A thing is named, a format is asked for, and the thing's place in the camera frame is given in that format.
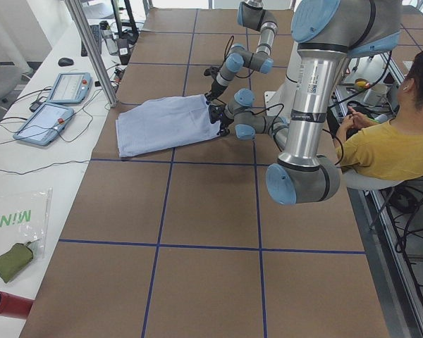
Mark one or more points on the aluminium frame post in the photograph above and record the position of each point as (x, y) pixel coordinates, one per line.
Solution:
(83, 27)

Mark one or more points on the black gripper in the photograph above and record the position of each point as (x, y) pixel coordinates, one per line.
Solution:
(220, 113)
(216, 86)

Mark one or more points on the blue teach pendant tablet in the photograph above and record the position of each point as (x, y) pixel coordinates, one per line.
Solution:
(45, 124)
(70, 88)

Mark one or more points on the red cylinder bottle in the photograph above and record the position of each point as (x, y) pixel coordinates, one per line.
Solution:
(13, 306)

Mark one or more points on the small black device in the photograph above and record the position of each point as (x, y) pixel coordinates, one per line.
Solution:
(35, 105)

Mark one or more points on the person in yellow shirt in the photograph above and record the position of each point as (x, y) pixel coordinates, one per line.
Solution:
(392, 150)

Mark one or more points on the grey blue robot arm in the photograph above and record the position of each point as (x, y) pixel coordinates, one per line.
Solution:
(251, 15)
(328, 34)

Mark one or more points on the black computer mouse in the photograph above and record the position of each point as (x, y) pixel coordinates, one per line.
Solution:
(64, 62)

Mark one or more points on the clear plastic bag green print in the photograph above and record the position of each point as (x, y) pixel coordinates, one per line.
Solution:
(23, 219)

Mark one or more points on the light blue striped shirt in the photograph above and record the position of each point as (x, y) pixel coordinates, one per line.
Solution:
(164, 123)

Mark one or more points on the olive green folded pouch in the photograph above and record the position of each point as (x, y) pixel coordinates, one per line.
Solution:
(12, 262)

